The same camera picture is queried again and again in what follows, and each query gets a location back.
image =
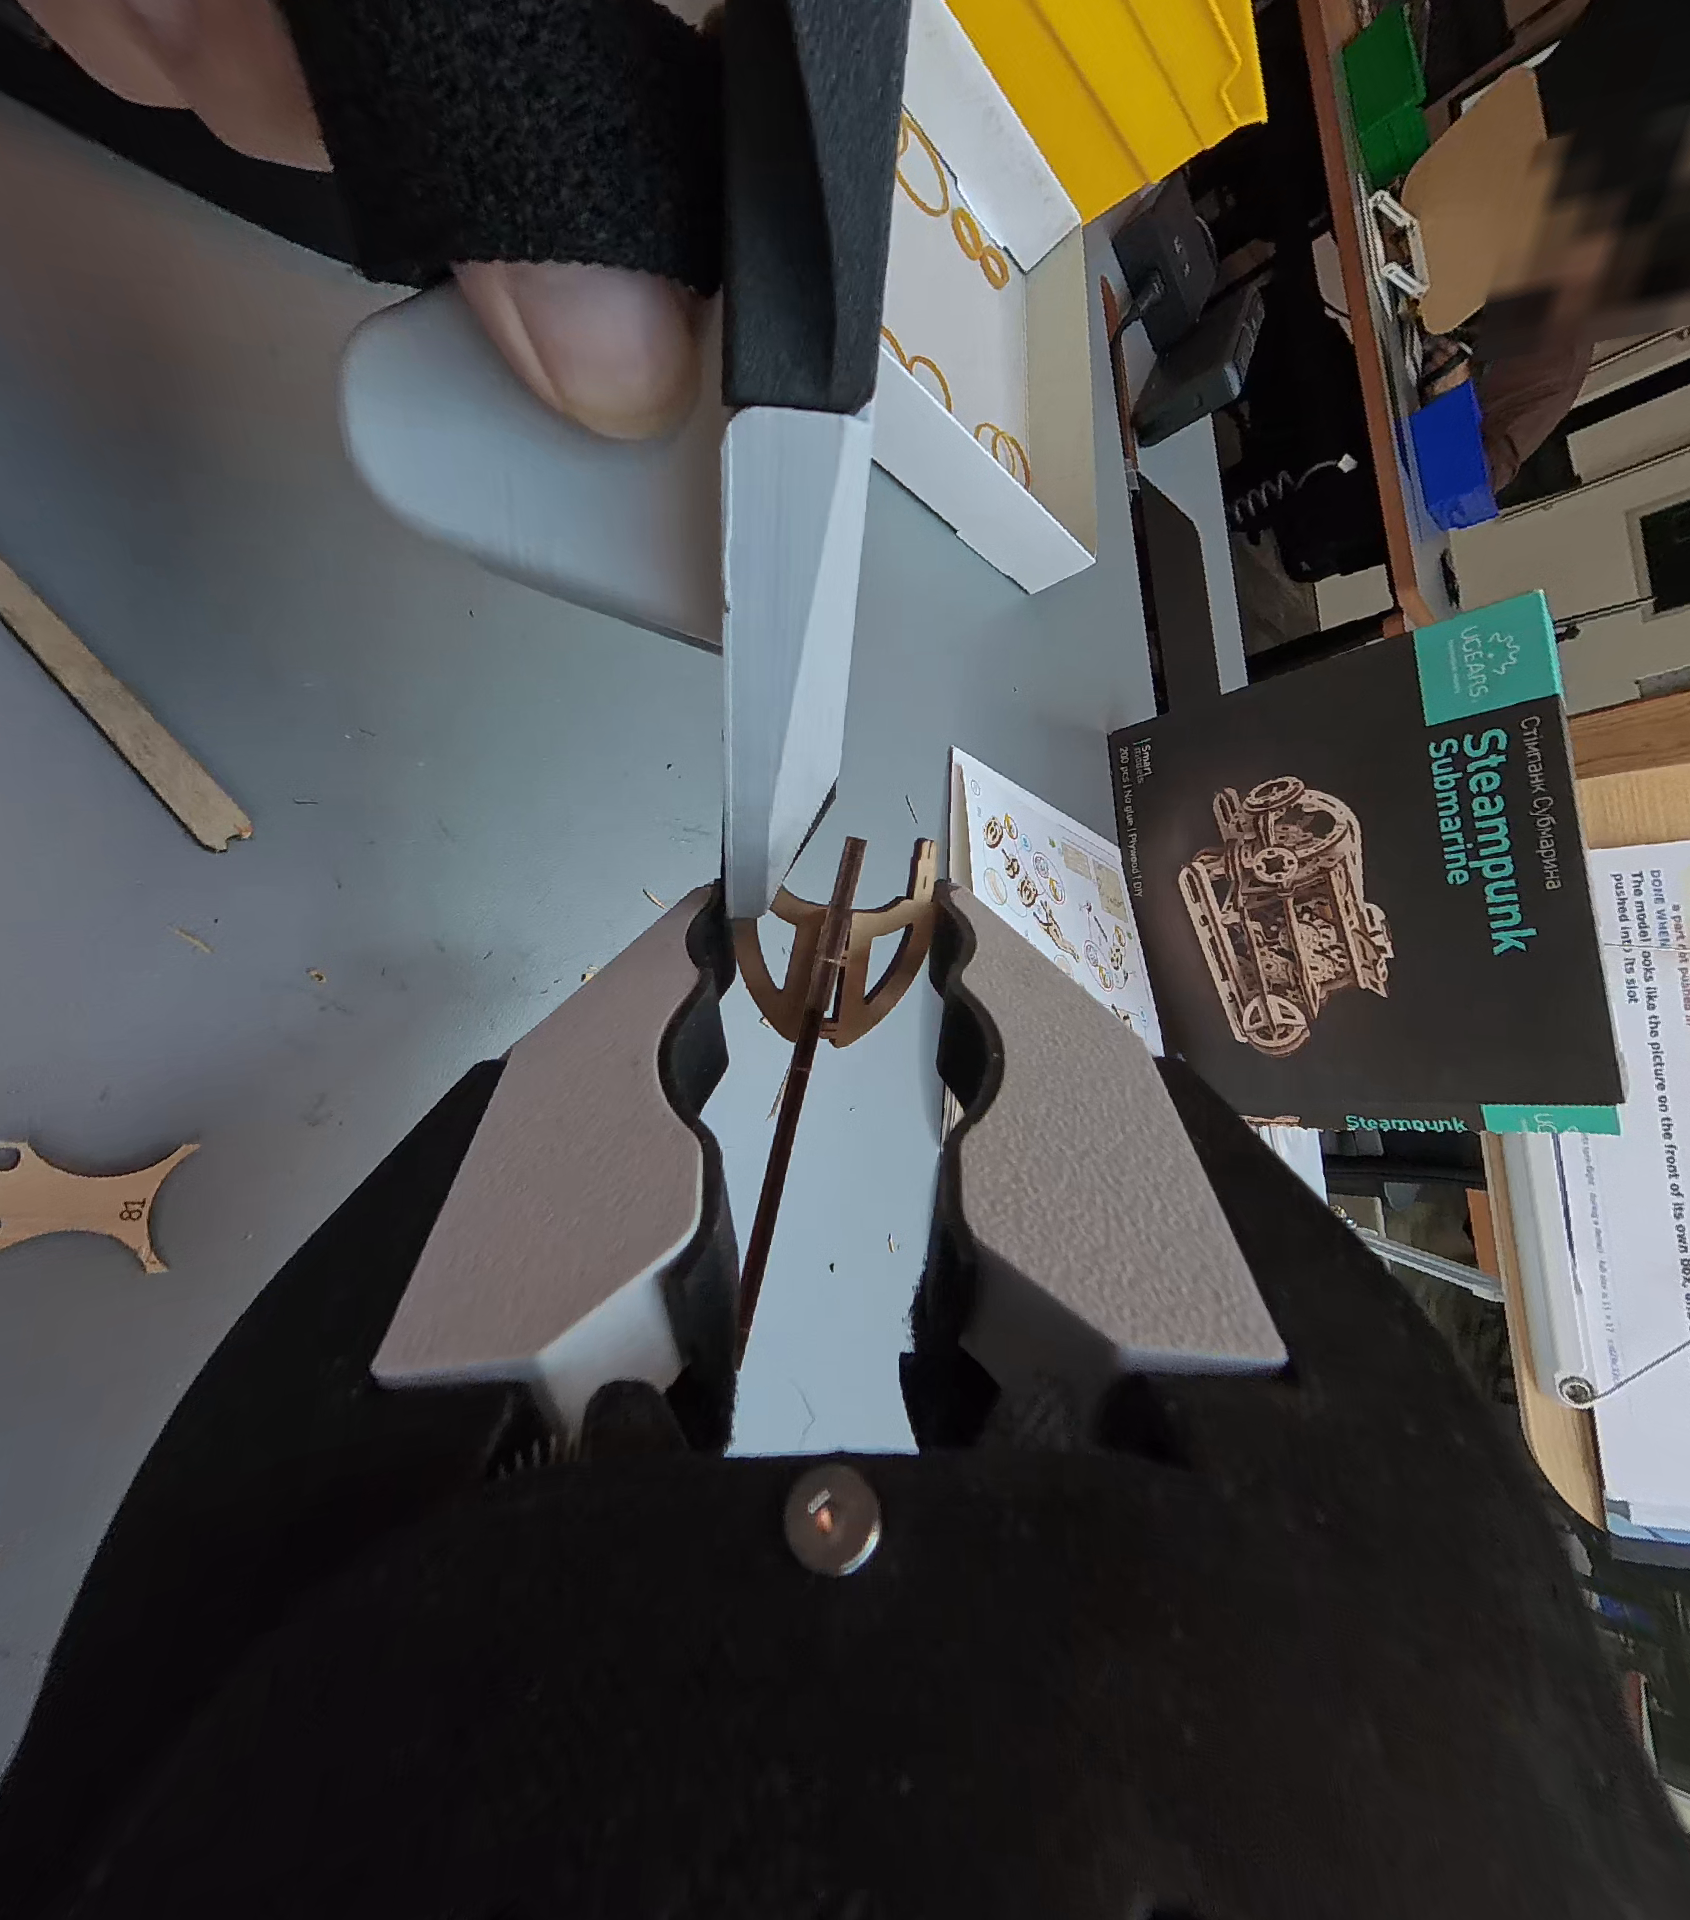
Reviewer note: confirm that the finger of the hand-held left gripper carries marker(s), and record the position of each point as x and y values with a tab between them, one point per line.
785	630

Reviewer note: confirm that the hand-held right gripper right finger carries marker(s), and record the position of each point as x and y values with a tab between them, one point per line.
1115	1200

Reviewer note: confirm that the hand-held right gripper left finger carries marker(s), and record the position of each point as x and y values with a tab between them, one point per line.
544	1200

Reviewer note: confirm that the long wooden model part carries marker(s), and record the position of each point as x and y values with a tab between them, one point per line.
785	1140

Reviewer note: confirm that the curved wooden model part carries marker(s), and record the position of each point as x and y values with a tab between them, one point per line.
883	982

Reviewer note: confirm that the black model kit box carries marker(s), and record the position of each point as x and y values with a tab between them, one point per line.
1385	901

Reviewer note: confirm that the bat-shaped wooden model part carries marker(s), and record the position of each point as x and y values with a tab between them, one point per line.
80	1208

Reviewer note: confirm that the person's left hand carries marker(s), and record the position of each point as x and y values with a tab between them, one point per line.
591	360

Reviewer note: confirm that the white cardboard box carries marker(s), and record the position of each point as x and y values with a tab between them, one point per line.
965	495

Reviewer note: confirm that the instruction booklet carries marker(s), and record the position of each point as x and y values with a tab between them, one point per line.
1040	901

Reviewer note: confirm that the yellow plastic bin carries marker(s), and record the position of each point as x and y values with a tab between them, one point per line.
1101	91

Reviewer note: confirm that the black desk device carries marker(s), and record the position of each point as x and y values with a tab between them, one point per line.
1199	369

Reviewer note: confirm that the instruction sheet clipboard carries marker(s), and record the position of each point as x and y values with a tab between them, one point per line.
1685	1200

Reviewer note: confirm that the green plastic bin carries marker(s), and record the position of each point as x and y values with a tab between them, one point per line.
1385	91

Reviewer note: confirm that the blue plastic bin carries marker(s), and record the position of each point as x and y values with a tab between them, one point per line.
1453	464

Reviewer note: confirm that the thin wooden strip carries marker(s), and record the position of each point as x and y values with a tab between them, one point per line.
64	649

